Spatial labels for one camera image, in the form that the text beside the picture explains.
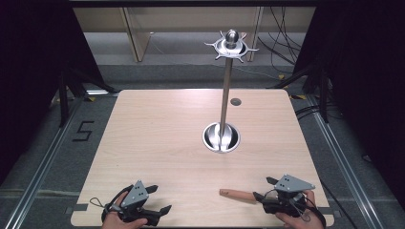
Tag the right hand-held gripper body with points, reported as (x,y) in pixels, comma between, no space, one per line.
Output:
(288,197)

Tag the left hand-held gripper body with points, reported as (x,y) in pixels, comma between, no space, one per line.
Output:
(135,194)

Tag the person's right hand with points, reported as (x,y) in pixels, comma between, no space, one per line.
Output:
(299,219)

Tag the person's left hand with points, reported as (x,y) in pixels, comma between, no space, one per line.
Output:
(118,221)

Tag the yellow black hazard tape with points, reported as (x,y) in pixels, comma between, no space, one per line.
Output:
(297,97)

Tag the metal utensil rack stand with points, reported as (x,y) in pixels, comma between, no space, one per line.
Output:
(224,105)

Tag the black metal stand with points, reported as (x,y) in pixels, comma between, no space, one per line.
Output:
(324,95)
(63,101)

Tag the aluminium floor rail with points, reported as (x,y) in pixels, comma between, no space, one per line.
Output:
(38,173)
(342,165)

